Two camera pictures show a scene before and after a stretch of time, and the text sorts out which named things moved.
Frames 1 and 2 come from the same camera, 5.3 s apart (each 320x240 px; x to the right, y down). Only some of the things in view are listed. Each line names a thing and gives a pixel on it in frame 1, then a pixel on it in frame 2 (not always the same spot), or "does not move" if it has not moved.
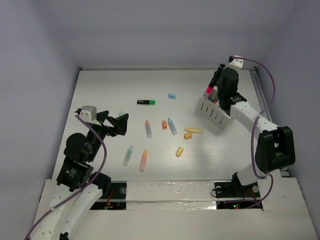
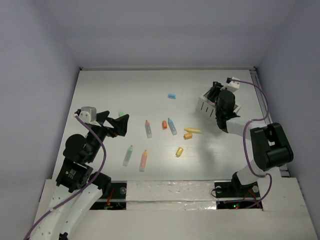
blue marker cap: (172, 96) does not move
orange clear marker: (148, 129) does not move
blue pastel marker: (172, 126) does not move
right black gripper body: (217, 76) to (214, 93)
